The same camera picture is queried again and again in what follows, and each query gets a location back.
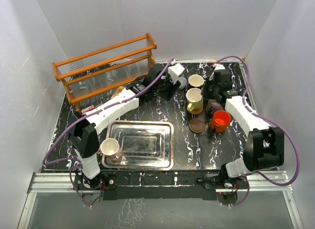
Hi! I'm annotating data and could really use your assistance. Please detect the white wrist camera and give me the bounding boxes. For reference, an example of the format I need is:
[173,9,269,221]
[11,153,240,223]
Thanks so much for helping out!
[209,63,225,81]
[168,64,185,84]

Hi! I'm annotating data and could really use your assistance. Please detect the orange-red mug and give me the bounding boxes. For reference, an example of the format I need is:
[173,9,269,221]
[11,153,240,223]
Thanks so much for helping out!
[209,110,231,134]

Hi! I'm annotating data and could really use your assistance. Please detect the light wooden coaster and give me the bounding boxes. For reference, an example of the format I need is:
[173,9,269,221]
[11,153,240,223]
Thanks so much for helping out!
[189,107,203,115]

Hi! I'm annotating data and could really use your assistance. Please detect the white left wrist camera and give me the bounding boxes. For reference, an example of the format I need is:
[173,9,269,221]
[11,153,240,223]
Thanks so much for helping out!
[168,64,185,84]

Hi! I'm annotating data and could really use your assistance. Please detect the purple mug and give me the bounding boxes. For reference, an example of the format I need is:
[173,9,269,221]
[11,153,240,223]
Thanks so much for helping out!
[206,99,224,116]

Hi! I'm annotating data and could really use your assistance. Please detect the silver metal tray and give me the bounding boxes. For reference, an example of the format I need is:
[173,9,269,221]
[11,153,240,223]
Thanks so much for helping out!
[102,121,174,171]

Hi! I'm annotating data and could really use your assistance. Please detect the dark wooden coaster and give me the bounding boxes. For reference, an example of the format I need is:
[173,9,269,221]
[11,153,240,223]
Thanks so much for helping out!
[189,118,206,134]

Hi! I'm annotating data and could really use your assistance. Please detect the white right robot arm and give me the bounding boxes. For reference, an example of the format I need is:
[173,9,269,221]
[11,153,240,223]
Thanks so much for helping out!
[203,65,284,188]

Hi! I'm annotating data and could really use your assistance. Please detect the black white mug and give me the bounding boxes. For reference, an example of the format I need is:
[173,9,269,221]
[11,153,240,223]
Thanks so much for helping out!
[184,74,204,91]

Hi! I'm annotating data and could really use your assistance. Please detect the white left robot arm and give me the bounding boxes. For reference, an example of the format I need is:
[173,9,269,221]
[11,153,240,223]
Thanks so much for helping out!
[68,64,185,189]

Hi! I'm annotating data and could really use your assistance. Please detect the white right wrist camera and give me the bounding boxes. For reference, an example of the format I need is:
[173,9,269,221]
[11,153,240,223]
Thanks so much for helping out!
[209,63,225,81]

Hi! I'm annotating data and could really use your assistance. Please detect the red white small box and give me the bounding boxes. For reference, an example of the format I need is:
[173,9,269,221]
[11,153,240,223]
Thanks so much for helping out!
[81,105,95,114]

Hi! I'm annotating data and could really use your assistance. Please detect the pink handled white mug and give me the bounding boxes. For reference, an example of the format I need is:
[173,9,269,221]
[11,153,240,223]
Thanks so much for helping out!
[100,138,122,161]

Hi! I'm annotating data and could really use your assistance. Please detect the small clear plastic jar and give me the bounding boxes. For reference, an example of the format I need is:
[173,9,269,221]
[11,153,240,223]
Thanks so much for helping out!
[178,77,187,90]

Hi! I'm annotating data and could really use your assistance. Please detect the orange wooden shelf rack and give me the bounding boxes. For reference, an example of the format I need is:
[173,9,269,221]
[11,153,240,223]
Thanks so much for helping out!
[52,33,157,111]

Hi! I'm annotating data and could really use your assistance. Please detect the green handled white mug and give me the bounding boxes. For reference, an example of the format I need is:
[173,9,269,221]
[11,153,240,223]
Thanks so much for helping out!
[186,88,203,112]

